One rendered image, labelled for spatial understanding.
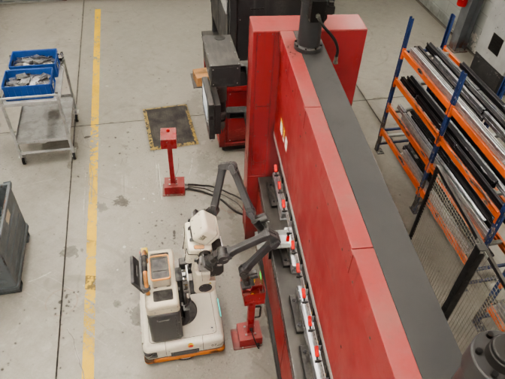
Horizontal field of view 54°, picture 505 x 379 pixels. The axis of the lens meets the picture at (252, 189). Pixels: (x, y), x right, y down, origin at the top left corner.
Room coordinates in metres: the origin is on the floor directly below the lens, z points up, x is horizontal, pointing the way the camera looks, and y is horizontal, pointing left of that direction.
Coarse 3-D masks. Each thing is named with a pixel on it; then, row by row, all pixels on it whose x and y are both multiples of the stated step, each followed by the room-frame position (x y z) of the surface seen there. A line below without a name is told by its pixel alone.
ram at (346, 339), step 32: (288, 96) 2.97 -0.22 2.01; (288, 128) 2.87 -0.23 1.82; (288, 160) 2.76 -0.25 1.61; (320, 192) 1.96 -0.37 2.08; (320, 224) 1.86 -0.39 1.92; (320, 256) 1.76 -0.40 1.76; (320, 288) 1.66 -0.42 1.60; (352, 288) 1.31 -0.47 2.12; (320, 320) 1.56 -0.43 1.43; (352, 320) 1.22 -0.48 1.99; (352, 352) 1.14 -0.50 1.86
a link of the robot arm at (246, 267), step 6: (270, 240) 2.23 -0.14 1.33; (264, 246) 2.21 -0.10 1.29; (270, 246) 2.19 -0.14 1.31; (276, 246) 2.18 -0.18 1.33; (258, 252) 2.20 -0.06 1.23; (264, 252) 2.19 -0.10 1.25; (252, 258) 2.18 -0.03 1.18; (258, 258) 2.18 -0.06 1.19; (246, 264) 2.17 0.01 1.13; (252, 264) 2.16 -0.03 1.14; (240, 270) 2.16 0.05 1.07; (246, 270) 2.15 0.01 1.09; (240, 276) 2.13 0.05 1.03
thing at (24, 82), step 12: (12, 72) 4.74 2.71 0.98; (24, 72) 4.77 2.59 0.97; (36, 72) 4.80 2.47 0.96; (48, 72) 4.83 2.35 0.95; (12, 84) 4.49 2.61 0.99; (24, 84) 4.53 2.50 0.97; (36, 84) 4.54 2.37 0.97; (48, 84) 4.50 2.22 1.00; (12, 96) 4.41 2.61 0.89; (48, 96) 4.50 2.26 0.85
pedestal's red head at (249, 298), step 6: (258, 282) 2.27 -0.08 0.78; (240, 288) 2.28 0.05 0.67; (252, 288) 2.23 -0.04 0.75; (258, 288) 2.23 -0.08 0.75; (246, 294) 2.20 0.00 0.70; (252, 294) 2.13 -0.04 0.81; (258, 294) 2.14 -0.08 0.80; (264, 294) 2.15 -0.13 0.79; (246, 300) 2.12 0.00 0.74; (252, 300) 2.14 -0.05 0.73; (258, 300) 2.14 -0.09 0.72; (264, 300) 2.16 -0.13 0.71
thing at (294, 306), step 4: (292, 296) 2.07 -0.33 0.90; (296, 296) 2.07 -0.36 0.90; (296, 300) 2.04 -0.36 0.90; (292, 304) 2.00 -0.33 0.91; (296, 304) 2.01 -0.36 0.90; (292, 308) 1.97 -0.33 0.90; (296, 308) 1.97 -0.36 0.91; (292, 312) 1.94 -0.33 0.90; (296, 312) 1.94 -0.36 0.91; (300, 312) 1.94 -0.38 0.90; (296, 316) 1.91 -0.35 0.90; (300, 316) 1.91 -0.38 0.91; (296, 320) 1.87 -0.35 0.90; (300, 320) 1.87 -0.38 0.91; (296, 324) 1.84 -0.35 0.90; (296, 328) 1.81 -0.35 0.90; (300, 328) 1.81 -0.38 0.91; (296, 332) 1.79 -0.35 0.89; (300, 332) 1.79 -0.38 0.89
